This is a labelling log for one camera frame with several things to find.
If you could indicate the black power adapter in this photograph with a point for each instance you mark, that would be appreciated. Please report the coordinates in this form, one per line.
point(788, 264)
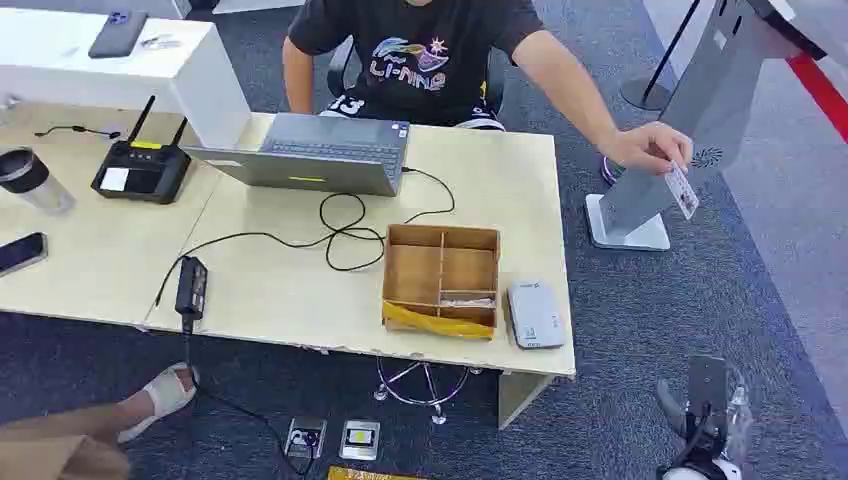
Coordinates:
point(191, 285)

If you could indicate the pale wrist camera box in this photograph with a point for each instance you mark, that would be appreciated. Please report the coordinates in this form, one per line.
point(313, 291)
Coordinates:
point(702, 473)

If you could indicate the yellow floor strip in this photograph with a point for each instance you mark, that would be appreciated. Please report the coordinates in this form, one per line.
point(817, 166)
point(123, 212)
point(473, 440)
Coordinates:
point(371, 474)

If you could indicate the wooden compartment box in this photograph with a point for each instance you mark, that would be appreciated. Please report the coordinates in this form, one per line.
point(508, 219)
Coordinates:
point(414, 275)

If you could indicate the grey kiosk stand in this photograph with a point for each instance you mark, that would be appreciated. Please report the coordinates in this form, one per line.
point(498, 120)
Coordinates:
point(709, 106)

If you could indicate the printed id card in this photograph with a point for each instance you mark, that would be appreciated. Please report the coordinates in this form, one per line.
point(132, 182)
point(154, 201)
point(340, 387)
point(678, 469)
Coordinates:
point(682, 191)

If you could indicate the floor socket with plug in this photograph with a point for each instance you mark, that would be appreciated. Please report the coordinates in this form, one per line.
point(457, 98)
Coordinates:
point(305, 438)

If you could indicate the steel floor socket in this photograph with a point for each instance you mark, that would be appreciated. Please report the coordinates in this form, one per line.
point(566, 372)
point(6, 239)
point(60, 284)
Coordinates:
point(360, 440)

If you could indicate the yellow tape strip on box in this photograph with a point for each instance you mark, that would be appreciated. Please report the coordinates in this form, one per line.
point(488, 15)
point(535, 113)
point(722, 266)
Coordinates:
point(434, 323)

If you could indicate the white kiosk base plate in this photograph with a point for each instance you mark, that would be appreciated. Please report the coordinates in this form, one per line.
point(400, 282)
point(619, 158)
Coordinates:
point(632, 235)

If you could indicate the person's leg with sandal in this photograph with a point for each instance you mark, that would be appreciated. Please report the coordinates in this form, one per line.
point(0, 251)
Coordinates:
point(79, 437)

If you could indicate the person's left hand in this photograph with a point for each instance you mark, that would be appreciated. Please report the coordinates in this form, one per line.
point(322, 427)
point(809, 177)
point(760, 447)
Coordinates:
point(646, 147)

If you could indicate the white cabinet box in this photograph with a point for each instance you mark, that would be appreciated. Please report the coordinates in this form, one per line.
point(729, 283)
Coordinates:
point(132, 73)

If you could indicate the grey card reader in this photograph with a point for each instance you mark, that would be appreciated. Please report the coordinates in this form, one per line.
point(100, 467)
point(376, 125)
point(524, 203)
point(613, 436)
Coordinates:
point(535, 314)

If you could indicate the clear tumbler with black lid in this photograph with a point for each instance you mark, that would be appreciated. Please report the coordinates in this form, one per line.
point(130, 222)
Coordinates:
point(30, 179)

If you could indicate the black stanchion pole with base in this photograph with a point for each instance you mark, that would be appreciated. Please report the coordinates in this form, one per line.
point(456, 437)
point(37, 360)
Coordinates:
point(652, 86)

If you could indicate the chrome chair base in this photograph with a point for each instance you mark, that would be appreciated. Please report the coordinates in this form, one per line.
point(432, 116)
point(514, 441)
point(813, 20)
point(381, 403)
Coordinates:
point(424, 391)

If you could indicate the stack of cards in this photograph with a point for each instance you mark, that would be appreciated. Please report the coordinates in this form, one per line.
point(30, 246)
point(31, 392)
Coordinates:
point(467, 302)

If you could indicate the black smartphone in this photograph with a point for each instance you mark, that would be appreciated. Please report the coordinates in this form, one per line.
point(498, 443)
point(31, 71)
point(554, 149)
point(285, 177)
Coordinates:
point(20, 252)

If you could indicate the purple round object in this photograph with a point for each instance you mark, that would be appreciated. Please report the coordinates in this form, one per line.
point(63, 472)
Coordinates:
point(607, 172)

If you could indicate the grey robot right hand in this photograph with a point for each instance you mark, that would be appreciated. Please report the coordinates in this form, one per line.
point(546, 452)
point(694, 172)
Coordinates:
point(707, 397)

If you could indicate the black controller with antennas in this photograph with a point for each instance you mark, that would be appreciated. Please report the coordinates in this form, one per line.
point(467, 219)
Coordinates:
point(142, 171)

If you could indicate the person in black shirt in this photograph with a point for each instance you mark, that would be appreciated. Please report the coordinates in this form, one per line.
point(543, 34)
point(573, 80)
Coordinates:
point(424, 40)

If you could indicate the dark smartphone with camera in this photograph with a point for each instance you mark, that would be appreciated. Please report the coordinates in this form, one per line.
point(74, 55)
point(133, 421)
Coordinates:
point(119, 33)

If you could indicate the grey laptop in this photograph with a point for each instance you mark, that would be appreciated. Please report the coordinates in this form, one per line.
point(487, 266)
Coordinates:
point(318, 156)

